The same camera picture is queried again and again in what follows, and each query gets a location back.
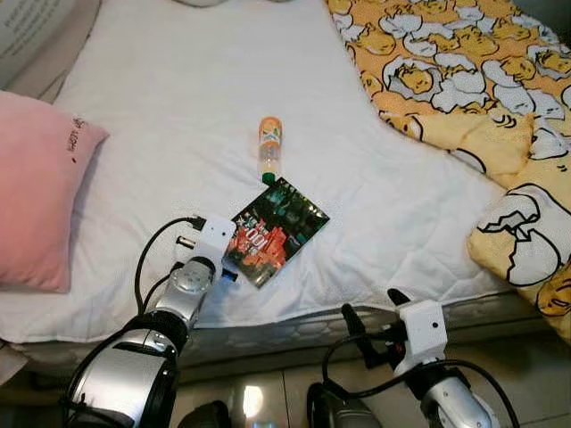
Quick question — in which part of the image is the dark green red book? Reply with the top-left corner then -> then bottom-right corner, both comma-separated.
220,176 -> 332,289

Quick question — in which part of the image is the orange label green cap bottle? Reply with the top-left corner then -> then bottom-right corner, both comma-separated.
257,115 -> 286,187

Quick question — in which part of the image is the pink pillow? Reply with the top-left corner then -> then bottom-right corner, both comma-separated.
0,89 -> 111,294

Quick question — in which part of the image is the yellow cartoon egg blanket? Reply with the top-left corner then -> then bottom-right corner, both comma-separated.
325,0 -> 571,345

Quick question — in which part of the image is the grey black left robot leg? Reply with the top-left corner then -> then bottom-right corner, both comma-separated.
177,400 -> 235,428

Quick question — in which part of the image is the white quilted mattress pad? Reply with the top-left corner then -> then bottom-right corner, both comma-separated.
0,0 -> 538,345

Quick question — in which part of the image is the grey patterned white pillow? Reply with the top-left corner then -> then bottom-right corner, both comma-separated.
0,0 -> 102,91

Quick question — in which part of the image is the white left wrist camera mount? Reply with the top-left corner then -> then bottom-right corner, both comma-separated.
181,213 -> 238,274

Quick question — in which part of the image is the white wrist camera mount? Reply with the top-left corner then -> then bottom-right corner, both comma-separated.
181,213 -> 238,274
396,298 -> 450,376

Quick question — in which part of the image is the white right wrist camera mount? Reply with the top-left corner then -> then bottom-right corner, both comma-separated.
396,298 -> 450,376

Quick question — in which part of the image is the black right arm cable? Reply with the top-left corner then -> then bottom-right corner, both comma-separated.
320,333 -> 524,428

